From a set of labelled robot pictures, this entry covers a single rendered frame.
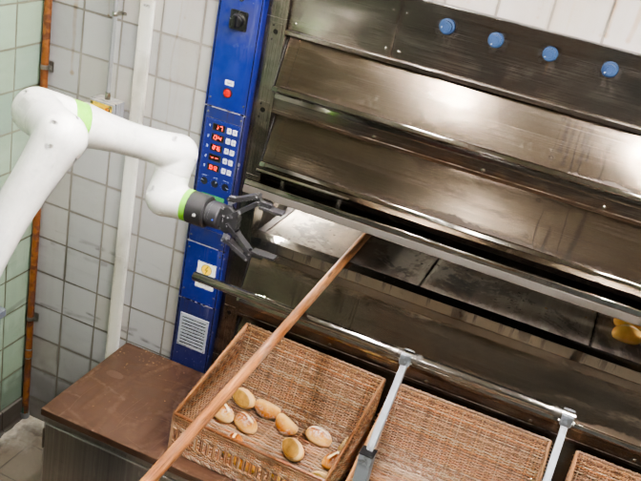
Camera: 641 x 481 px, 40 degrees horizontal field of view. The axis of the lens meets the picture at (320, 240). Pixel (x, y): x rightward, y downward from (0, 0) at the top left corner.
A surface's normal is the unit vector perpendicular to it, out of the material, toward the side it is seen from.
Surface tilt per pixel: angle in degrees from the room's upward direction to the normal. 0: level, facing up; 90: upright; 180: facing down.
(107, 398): 0
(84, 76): 90
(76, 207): 90
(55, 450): 90
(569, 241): 70
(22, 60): 90
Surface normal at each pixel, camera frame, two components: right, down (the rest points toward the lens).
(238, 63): -0.37, 0.33
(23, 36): 0.91, 0.32
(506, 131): -0.29, 0.00
